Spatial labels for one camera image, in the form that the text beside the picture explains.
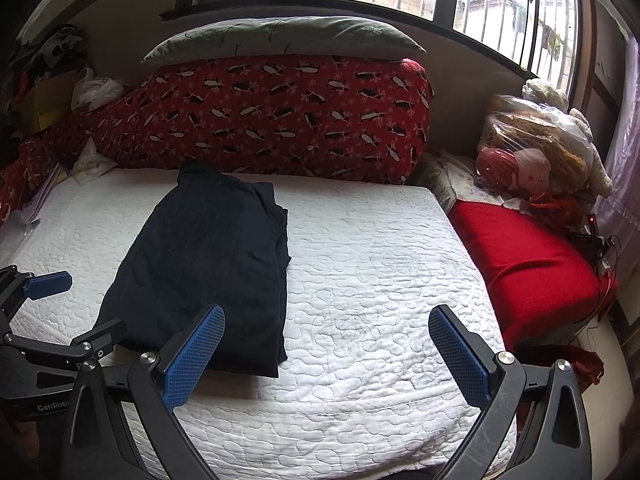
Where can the white plastic bag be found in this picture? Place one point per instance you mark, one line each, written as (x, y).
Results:
(97, 90)

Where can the red printed blanket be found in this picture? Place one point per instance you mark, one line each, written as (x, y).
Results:
(300, 120)

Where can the yellow cardboard box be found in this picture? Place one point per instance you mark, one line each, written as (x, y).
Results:
(47, 105)

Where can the pink-faced plush doll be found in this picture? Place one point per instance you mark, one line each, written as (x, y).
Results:
(530, 170)

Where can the dark navy pants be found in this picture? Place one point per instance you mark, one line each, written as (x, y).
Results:
(210, 260)

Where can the floral white cloth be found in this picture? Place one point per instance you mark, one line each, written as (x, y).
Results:
(450, 175)

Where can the pile of dark clothes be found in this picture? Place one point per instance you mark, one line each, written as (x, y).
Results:
(47, 52)

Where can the pale green plush toy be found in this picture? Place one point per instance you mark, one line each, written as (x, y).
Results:
(542, 94)

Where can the white quilted mattress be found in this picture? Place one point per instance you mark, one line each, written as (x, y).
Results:
(375, 270)

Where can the plastic bag of plush toys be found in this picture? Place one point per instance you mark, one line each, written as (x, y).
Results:
(530, 127)

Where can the crumpled white paper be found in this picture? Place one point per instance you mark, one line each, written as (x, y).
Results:
(90, 162)

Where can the plain red cloth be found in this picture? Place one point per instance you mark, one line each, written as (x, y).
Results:
(525, 260)

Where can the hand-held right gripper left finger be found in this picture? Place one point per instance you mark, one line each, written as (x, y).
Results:
(195, 355)

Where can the stack of papers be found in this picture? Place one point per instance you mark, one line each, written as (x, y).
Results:
(45, 195)

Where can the white plush toy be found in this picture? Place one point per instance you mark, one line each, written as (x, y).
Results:
(592, 155)

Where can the grey-green pillow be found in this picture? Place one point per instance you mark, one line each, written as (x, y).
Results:
(280, 37)

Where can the dark red cloth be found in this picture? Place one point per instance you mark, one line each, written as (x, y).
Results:
(590, 362)

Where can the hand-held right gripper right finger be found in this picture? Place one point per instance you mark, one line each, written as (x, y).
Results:
(460, 355)

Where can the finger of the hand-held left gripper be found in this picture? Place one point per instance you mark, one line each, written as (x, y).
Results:
(107, 335)
(47, 283)

